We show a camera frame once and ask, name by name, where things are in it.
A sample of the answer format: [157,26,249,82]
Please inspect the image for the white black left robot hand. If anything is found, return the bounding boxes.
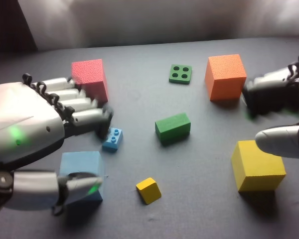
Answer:
[0,73,115,216]

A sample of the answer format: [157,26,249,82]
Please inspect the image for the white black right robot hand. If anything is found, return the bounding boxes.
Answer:
[241,51,299,160]

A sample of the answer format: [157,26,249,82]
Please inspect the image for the large yellow cube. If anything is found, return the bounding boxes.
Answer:
[231,140,287,192]

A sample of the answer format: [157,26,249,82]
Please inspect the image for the green four-hole brick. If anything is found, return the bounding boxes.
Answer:
[168,64,193,85]

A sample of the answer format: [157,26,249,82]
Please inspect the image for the green rectangular block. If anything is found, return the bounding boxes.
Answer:
[154,113,191,146]

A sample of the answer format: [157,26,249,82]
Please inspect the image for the small yellow cube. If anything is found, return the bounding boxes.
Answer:
[136,177,162,205]

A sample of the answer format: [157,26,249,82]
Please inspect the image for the orange foam cube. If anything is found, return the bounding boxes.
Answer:
[204,54,247,102]

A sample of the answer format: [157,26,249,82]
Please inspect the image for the light blue foam cube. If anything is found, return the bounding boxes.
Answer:
[59,151,104,207]

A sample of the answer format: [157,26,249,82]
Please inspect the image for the red foam cube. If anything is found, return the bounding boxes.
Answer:
[71,59,109,103]

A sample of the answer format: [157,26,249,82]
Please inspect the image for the dark panel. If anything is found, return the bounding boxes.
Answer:
[0,0,38,53]

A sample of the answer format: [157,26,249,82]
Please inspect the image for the small blue studded brick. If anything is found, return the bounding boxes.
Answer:
[101,127,124,153]

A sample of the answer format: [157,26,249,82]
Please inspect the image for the grey table cloth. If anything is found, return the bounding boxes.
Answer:
[0,37,299,239]

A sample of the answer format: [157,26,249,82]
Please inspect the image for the white backdrop curtain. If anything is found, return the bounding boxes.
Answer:
[16,0,299,52]

